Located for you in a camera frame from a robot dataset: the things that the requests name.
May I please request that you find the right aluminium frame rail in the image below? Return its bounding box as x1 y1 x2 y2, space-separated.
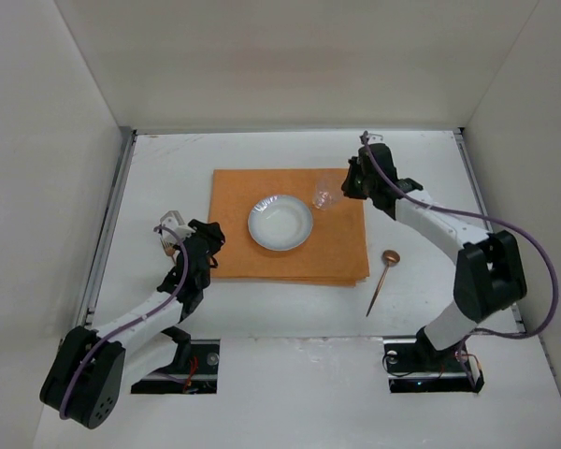
453 127 526 333

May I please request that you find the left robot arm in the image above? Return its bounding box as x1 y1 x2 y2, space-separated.
39 220 225 429

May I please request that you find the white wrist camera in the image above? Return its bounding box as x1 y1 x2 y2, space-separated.
362 131 384 144
160 210 194 239

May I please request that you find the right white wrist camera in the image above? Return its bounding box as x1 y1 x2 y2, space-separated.
362 131 384 144

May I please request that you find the clear plastic cup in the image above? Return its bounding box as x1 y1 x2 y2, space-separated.
312 173 343 210

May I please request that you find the aluminium frame rail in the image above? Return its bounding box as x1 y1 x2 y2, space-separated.
73 126 137 326
453 127 526 333

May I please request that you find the copper spoon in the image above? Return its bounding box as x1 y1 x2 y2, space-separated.
366 250 401 317

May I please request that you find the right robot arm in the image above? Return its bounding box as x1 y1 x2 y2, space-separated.
341 143 527 362

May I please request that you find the copper fork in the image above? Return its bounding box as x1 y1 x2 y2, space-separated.
159 230 179 263

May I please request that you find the white ceramic plate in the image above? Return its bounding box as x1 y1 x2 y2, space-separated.
247 195 313 252

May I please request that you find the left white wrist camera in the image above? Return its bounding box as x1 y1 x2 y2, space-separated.
160 210 194 239

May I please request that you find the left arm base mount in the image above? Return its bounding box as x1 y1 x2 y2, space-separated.
130 327 221 395

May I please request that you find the left aluminium frame rail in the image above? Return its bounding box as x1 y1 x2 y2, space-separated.
73 126 137 326

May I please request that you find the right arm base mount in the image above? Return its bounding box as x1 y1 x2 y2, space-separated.
381 338 485 394

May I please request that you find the orange cloth placemat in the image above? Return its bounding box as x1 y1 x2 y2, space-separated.
209 168 369 286

